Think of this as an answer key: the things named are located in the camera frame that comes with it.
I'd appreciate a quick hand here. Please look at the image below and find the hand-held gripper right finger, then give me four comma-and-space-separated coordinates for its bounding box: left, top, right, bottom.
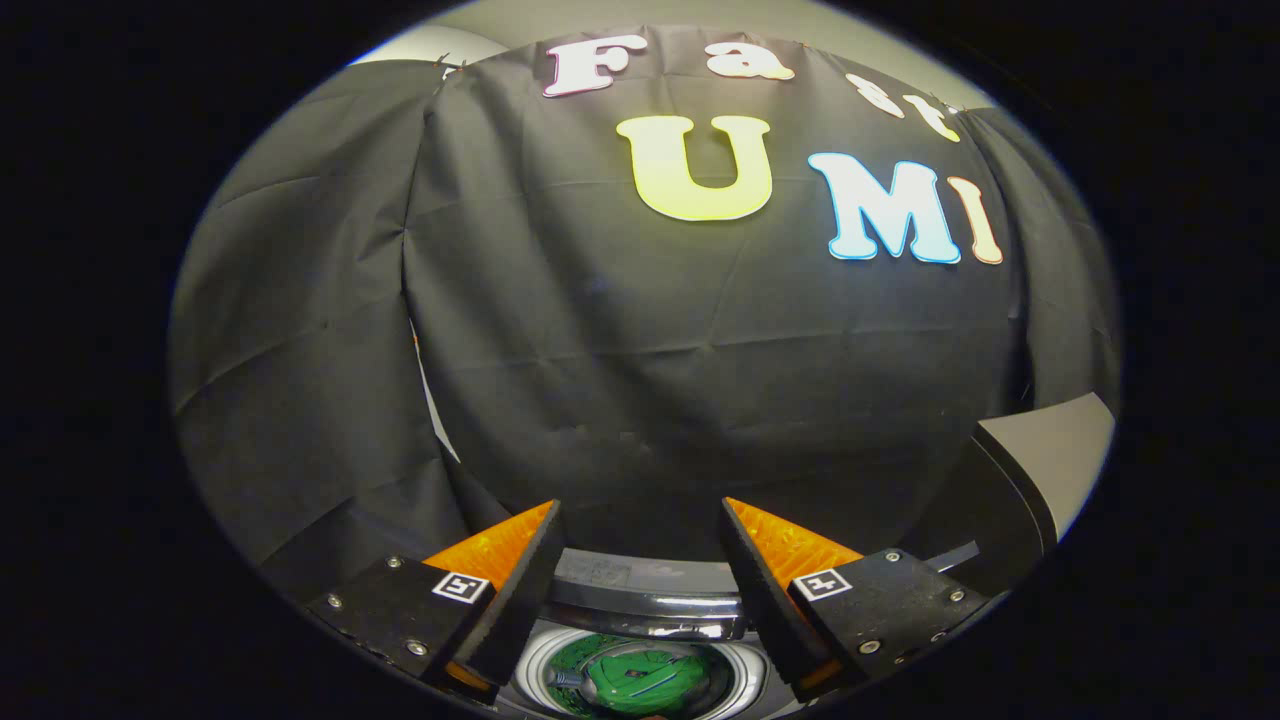
720, 497, 991, 704

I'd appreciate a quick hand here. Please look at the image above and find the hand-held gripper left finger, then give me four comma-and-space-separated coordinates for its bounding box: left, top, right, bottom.
305, 500, 569, 706

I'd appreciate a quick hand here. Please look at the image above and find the grey washing machine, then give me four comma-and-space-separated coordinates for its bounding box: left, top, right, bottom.
495, 540, 981, 720

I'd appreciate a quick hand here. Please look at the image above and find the green polo shirt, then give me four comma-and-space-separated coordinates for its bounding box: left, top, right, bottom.
548, 635, 731, 716

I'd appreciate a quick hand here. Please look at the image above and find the black backdrop cloth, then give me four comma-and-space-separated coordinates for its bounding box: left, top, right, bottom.
168, 25, 1121, 601

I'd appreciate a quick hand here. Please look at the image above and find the beige cabinet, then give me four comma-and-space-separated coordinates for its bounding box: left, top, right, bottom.
975, 392, 1116, 561

